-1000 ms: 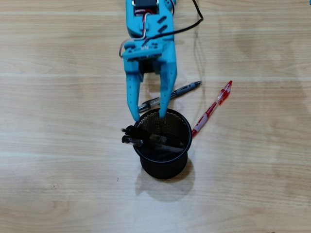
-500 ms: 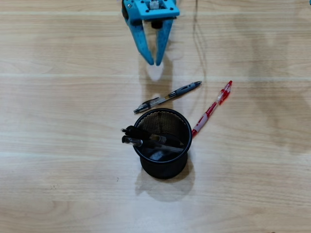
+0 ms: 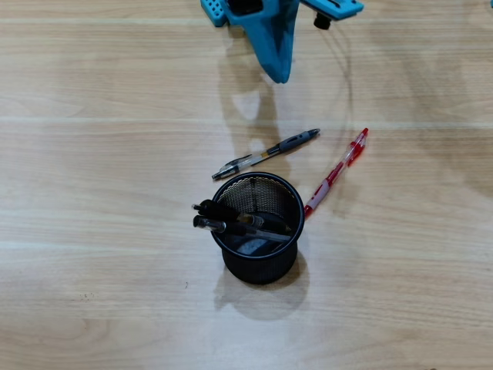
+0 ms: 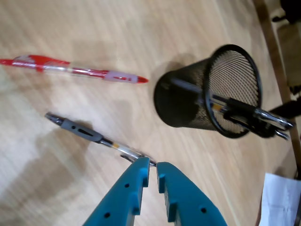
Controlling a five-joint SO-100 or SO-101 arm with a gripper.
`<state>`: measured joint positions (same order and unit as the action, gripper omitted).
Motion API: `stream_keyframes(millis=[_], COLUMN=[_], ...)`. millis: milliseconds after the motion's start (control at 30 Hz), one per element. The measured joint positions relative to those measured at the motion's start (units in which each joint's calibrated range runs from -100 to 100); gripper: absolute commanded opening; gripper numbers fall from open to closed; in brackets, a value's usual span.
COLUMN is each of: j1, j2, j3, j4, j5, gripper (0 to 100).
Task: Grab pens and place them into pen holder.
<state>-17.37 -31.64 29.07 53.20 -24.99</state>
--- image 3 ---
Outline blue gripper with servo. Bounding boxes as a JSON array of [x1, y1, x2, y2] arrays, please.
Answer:
[[226, 0, 301, 84]]

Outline clear pen with grey grip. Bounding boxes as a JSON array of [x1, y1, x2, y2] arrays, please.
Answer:
[[210, 127, 321, 181]]

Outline red clear retractable pen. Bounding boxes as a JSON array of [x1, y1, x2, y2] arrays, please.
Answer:
[[303, 127, 370, 219]]

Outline black pen with silver ring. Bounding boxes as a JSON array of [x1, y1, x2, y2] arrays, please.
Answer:
[[191, 199, 289, 235]]

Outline clear stick pen black grip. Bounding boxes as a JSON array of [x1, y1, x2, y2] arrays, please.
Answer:
[[192, 214, 293, 244]]

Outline black mesh pen holder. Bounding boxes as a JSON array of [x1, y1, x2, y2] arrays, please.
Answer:
[[208, 170, 307, 286]]

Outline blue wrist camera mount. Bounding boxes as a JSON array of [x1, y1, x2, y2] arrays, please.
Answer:
[[299, 0, 365, 32]]

